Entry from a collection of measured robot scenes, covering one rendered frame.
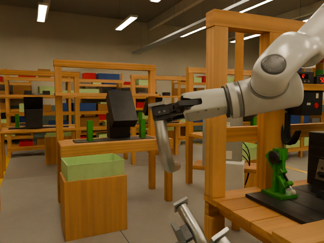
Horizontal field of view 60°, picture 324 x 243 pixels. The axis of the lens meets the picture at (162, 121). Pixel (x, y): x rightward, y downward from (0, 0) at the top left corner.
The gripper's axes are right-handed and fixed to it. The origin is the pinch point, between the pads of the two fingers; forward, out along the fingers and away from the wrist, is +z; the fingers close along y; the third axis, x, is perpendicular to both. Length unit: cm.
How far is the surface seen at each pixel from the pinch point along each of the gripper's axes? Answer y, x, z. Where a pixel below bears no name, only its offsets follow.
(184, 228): -7.0, 27.1, 0.0
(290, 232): -65, 42, -37
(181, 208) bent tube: -9.0, 22.6, 0.2
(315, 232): -67, 44, -46
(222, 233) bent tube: 6.5, 27.2, -8.5
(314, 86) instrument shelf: -108, -28, -80
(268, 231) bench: -70, 41, -29
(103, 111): -662, -223, 246
